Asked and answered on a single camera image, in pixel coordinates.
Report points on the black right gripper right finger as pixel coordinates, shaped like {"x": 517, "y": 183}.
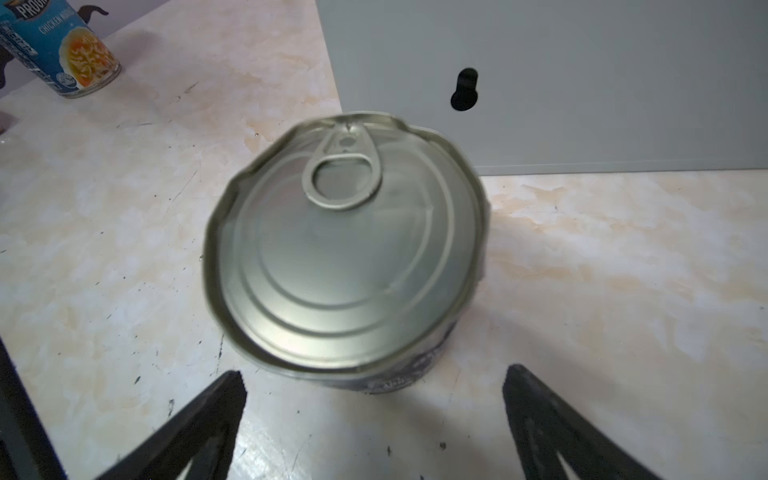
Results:
{"x": 549, "y": 435}

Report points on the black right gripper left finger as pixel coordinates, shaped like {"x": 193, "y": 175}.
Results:
{"x": 199, "y": 440}

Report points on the dark grey label can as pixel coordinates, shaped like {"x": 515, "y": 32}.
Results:
{"x": 346, "y": 253}

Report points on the grey metal cabinet box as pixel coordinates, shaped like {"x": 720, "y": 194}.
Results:
{"x": 534, "y": 87}

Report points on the blue Progresso soup can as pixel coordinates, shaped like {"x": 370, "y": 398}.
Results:
{"x": 54, "y": 41}

